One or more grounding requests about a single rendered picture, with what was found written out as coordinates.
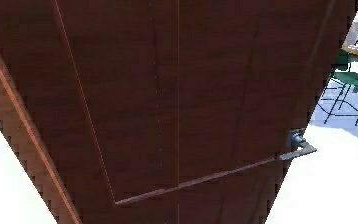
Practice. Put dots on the green chair with black legs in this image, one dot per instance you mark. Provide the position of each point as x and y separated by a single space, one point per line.
348 90

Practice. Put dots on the dark brown wooden door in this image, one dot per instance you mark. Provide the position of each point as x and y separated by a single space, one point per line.
173 100

